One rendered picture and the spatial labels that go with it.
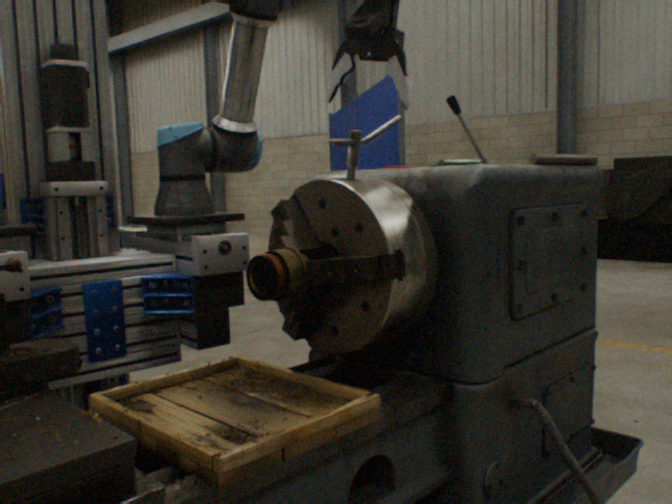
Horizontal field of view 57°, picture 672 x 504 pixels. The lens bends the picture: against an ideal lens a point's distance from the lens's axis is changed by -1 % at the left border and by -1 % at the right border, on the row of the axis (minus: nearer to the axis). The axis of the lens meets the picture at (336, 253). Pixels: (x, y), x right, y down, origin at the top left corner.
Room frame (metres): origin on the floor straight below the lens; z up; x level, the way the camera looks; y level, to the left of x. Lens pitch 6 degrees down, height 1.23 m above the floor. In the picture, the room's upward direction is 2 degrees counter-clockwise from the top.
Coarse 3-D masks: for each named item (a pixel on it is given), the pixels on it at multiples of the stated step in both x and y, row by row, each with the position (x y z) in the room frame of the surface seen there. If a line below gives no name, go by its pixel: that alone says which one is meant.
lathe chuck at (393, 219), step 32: (320, 192) 1.09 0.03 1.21; (352, 192) 1.04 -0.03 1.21; (384, 192) 1.07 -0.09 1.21; (320, 224) 1.09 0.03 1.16; (352, 224) 1.04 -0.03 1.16; (384, 224) 1.00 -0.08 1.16; (416, 224) 1.06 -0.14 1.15; (320, 256) 1.15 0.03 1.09; (416, 256) 1.03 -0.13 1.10; (352, 288) 1.04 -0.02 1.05; (384, 288) 0.99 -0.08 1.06; (416, 288) 1.03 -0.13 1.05; (320, 320) 1.10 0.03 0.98; (352, 320) 1.04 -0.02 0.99; (384, 320) 1.00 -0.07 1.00; (352, 352) 1.05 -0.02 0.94
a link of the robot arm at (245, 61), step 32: (256, 0) 1.47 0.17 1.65; (288, 0) 1.51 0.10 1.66; (256, 32) 1.52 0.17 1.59; (256, 64) 1.55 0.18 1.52; (224, 96) 1.59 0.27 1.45; (256, 96) 1.60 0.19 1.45; (224, 128) 1.59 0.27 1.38; (256, 128) 1.63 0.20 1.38; (224, 160) 1.60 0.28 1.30; (256, 160) 1.65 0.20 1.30
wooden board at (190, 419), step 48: (144, 384) 1.01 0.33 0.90; (192, 384) 1.06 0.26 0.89; (288, 384) 1.04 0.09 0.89; (336, 384) 0.97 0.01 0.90; (144, 432) 0.83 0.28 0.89; (192, 432) 0.84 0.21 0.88; (240, 432) 0.83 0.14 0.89; (288, 432) 0.79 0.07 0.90; (336, 432) 0.85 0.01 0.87; (240, 480) 0.73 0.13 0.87
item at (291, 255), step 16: (256, 256) 0.99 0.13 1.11; (272, 256) 0.99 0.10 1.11; (288, 256) 1.00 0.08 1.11; (304, 256) 1.04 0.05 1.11; (256, 272) 1.02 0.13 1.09; (272, 272) 0.96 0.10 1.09; (288, 272) 0.98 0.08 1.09; (304, 272) 1.00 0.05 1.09; (256, 288) 1.00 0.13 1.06; (272, 288) 0.97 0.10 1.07; (288, 288) 0.98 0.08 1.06; (304, 288) 1.00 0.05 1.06
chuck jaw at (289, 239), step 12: (288, 204) 1.11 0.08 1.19; (276, 216) 1.11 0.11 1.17; (288, 216) 1.09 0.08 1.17; (300, 216) 1.11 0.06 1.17; (276, 228) 1.08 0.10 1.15; (288, 228) 1.07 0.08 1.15; (300, 228) 1.09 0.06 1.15; (312, 228) 1.11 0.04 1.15; (276, 240) 1.09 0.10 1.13; (288, 240) 1.05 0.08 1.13; (300, 240) 1.07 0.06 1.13; (312, 240) 1.09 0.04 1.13; (300, 252) 1.06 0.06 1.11; (312, 252) 1.09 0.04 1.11
